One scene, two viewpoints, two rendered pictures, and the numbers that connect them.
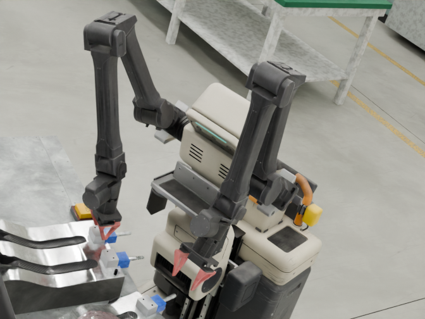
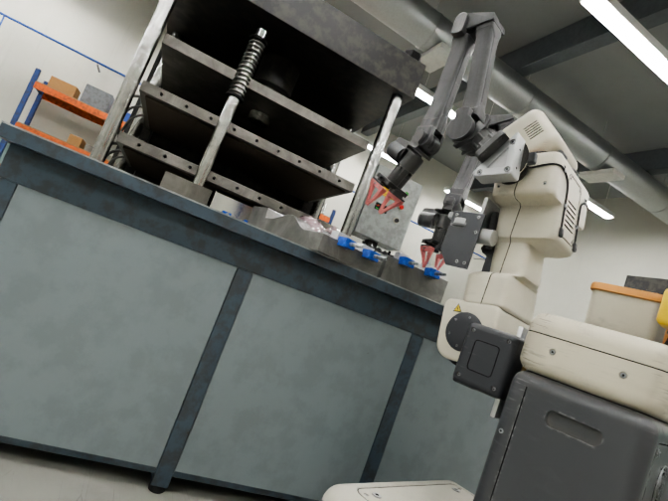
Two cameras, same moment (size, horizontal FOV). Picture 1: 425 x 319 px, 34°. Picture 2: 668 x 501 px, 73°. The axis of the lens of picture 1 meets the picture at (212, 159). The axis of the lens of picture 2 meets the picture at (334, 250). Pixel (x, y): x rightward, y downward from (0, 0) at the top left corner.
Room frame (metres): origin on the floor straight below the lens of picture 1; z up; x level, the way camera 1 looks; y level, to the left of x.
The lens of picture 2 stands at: (1.79, -1.35, 0.68)
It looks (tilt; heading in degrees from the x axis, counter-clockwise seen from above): 6 degrees up; 106
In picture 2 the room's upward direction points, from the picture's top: 21 degrees clockwise
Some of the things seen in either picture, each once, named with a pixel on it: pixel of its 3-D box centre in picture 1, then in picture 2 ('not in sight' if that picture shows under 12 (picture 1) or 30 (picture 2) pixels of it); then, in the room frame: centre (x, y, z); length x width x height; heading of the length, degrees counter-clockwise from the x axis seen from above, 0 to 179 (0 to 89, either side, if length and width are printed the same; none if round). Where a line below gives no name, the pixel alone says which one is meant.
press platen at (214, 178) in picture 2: not in sight; (227, 195); (0.47, 0.82, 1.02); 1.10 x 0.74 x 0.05; 36
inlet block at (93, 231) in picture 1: (110, 235); (433, 273); (1.70, 0.23, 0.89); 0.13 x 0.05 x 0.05; 127
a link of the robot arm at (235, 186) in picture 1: (248, 146); (447, 86); (1.57, -0.08, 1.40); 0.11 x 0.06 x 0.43; 59
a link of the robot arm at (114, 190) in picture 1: (109, 187); (443, 223); (1.67, 0.26, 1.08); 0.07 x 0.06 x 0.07; 160
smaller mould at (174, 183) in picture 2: not in sight; (184, 194); (0.86, -0.07, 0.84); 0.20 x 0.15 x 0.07; 126
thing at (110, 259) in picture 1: (123, 259); (408, 262); (1.61, 0.16, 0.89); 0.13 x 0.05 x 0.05; 126
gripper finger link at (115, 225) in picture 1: (105, 225); (430, 256); (1.67, 0.25, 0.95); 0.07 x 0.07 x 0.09; 37
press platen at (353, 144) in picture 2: not in sight; (259, 114); (0.47, 0.83, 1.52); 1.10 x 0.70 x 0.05; 36
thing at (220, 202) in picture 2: not in sight; (229, 222); (0.59, 0.74, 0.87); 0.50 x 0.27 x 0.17; 126
